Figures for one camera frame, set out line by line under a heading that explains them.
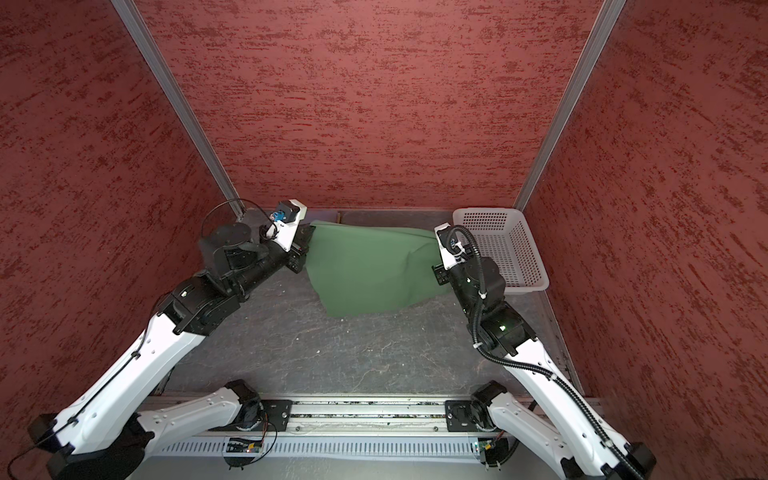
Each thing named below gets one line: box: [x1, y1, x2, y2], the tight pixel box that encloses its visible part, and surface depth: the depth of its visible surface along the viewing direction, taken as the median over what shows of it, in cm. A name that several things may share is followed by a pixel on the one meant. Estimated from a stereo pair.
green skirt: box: [306, 221, 451, 318], surface depth 69 cm
